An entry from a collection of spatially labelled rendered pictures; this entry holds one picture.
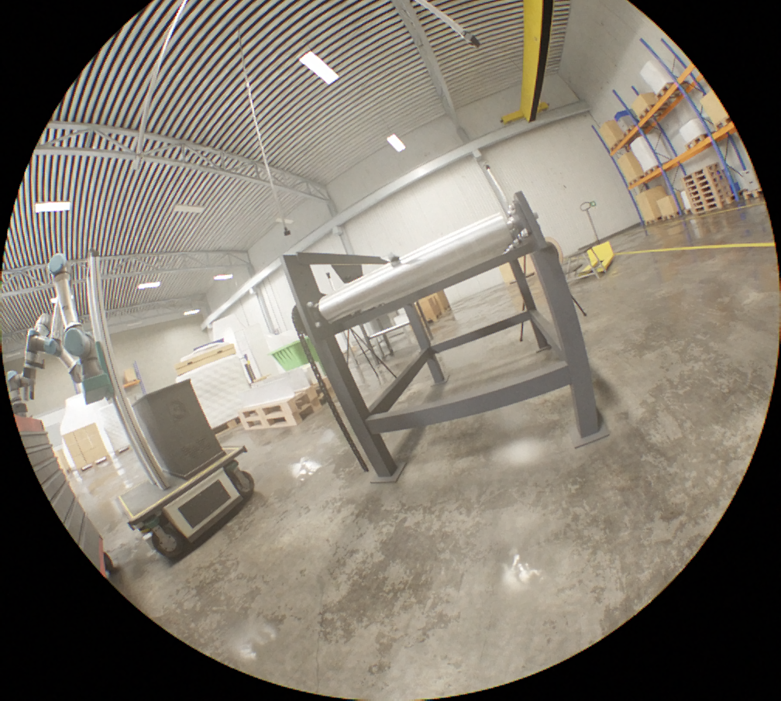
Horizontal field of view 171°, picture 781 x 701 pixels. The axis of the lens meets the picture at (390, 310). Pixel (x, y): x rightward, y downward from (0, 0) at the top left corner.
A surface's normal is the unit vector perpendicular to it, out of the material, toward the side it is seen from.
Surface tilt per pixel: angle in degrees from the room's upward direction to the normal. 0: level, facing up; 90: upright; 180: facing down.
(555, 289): 90
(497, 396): 90
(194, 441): 90
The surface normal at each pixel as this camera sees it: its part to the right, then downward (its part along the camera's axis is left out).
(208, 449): 0.88, -0.36
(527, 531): -0.39, -0.92
